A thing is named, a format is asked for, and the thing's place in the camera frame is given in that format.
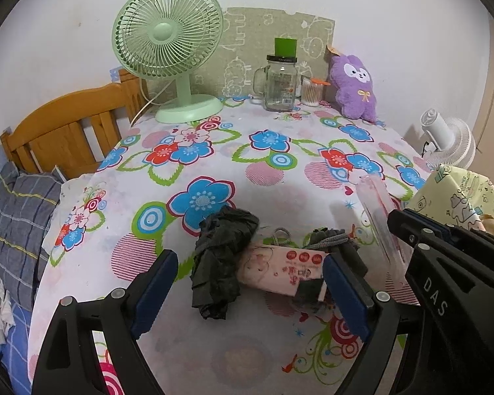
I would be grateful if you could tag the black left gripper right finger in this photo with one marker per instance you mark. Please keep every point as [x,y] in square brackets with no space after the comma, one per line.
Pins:
[377,320]

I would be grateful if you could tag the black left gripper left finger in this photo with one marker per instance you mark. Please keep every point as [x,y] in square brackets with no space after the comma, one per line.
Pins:
[68,361]

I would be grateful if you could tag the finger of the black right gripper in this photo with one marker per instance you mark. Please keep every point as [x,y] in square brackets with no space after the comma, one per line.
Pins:
[409,226]

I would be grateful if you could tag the clear plastic package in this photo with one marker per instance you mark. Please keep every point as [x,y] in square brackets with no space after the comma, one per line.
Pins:
[378,204]

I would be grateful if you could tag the pink tissue pack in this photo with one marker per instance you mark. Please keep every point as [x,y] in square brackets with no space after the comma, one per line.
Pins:
[288,271]

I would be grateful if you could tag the black plastic bag bundle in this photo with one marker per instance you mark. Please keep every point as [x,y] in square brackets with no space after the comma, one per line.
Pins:
[224,236]

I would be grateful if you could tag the yellow cartoon storage box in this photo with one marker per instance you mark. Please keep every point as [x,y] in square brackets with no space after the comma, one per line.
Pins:
[452,195]

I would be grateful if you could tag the blue bed sheet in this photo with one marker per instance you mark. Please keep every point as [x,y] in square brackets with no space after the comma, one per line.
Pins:
[13,354]

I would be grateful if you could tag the dark grey sock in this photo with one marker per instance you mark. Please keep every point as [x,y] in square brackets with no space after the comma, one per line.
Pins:
[337,246]

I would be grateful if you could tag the white floor fan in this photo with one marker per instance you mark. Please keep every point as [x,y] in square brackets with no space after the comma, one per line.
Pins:
[454,142]

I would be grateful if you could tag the floral tablecloth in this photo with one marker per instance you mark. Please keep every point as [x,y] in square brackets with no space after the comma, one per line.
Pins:
[296,172]

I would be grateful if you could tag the grey plaid pillow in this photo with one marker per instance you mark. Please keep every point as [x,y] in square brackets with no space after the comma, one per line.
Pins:
[27,203]

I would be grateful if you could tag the purple plush bunny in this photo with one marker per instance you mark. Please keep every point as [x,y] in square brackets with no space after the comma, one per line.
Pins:
[354,87]

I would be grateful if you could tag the toothpick jar orange lid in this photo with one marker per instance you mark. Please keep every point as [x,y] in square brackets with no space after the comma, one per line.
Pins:
[312,91]

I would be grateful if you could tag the glass mason jar mug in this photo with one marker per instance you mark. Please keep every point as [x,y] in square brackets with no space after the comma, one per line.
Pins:
[275,83]

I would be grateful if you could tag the green cup on jar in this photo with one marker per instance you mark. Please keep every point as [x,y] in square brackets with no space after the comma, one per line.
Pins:
[285,47]

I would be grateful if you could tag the wooden bed headboard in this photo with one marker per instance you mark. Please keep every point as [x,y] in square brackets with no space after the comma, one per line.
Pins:
[53,135]

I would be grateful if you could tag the green desk fan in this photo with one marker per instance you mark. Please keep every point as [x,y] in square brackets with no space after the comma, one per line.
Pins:
[167,40]

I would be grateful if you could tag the green patterned wall board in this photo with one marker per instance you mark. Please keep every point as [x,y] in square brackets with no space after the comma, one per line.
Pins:
[247,40]

